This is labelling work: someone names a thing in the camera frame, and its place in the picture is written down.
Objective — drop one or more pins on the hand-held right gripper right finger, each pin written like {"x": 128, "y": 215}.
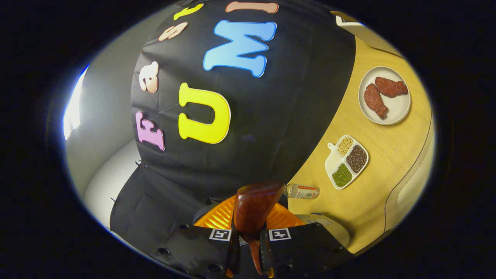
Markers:
{"x": 306, "y": 248}

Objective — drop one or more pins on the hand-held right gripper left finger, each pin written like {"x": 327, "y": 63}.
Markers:
{"x": 193, "y": 248}

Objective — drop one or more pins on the black and silver rice cooker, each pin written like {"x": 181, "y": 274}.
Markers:
{"x": 337, "y": 232}

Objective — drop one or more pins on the brown wooden spoon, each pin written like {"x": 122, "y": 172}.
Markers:
{"x": 255, "y": 205}

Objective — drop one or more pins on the clear rice container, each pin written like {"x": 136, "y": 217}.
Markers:
{"x": 391, "y": 209}

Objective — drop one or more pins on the small clear bottle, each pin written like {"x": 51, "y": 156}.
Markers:
{"x": 302, "y": 192}

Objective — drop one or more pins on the green beans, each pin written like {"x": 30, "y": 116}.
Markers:
{"x": 342, "y": 175}

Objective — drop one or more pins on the white sectioned dish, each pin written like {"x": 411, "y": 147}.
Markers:
{"x": 332, "y": 164}

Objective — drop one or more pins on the black cloth clip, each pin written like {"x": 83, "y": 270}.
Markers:
{"x": 141, "y": 164}

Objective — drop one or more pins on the dark red beans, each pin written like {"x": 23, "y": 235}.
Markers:
{"x": 356, "y": 159}

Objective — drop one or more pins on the yellow beans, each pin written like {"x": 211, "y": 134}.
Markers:
{"x": 345, "y": 146}

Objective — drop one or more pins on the black backdrop cloth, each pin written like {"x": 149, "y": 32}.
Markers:
{"x": 271, "y": 135}

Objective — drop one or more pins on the reddish brown meat piece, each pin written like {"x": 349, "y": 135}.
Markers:
{"x": 391, "y": 87}
{"x": 375, "y": 101}

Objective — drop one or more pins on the round white plate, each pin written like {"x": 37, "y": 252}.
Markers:
{"x": 399, "y": 108}

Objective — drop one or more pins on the large ceiling light panel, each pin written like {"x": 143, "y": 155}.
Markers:
{"x": 73, "y": 108}

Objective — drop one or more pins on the white toaster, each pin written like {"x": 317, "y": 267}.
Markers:
{"x": 374, "y": 38}

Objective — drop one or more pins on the brown toast slice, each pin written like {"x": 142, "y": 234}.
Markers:
{"x": 343, "y": 16}

